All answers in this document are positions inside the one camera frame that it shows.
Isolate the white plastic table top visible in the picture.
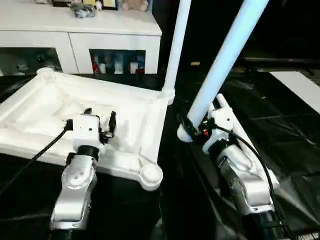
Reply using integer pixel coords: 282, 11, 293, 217
0, 67, 176, 192

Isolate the white glass-door cabinet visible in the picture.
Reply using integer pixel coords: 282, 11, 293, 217
0, 4, 163, 76

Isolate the black work surface mat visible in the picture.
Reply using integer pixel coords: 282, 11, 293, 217
0, 72, 320, 240

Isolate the black metal bar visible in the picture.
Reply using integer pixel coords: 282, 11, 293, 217
243, 57, 320, 66

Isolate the black tangled bundle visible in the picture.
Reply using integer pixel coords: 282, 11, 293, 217
69, 3, 97, 19

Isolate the white flat board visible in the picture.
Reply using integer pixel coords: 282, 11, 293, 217
269, 71, 320, 113

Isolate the brown plush toy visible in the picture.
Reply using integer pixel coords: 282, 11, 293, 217
121, 0, 149, 12

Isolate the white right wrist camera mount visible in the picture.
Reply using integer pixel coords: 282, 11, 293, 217
202, 104, 237, 155

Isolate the black left wrist camera cable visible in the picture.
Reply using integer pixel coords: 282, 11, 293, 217
0, 119, 74, 196

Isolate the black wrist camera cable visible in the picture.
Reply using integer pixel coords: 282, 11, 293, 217
0, 119, 74, 196
213, 124, 286, 226

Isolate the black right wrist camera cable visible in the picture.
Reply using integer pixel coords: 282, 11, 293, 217
213, 124, 286, 226

